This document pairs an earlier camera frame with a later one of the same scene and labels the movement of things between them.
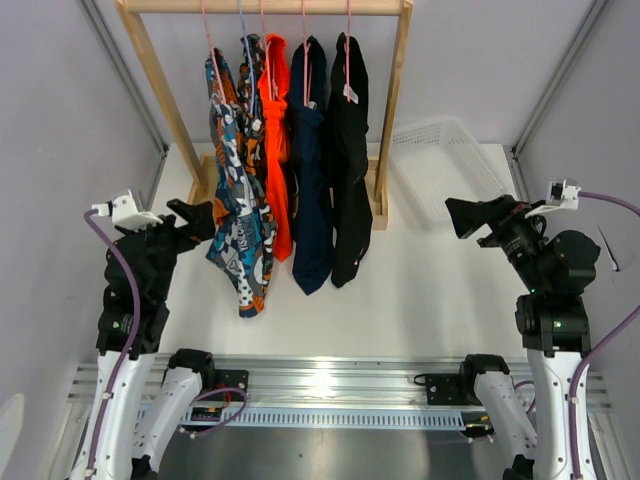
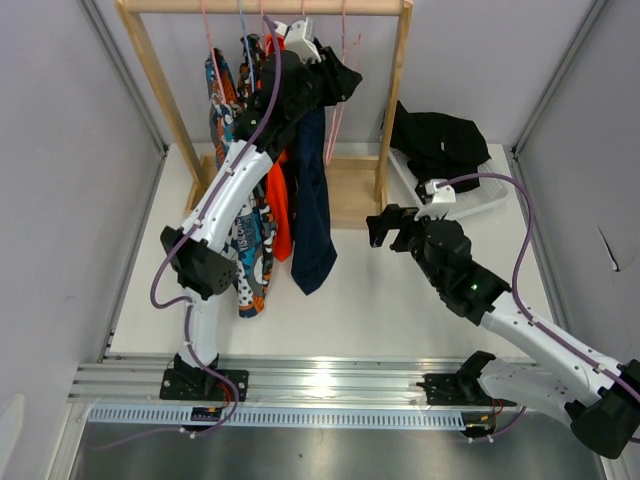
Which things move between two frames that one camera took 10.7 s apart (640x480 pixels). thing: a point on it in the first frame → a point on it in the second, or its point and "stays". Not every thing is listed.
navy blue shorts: x=312 y=230 stays
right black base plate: x=446 y=389 stays
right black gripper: x=504 y=211 → x=393 y=218
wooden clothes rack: x=199 y=169 stays
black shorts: x=348 y=155 → x=438 y=146
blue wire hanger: x=249 y=57 stays
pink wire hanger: x=212 y=48 stays
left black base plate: x=225 y=378 stays
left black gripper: x=200 y=223 → x=340 y=82
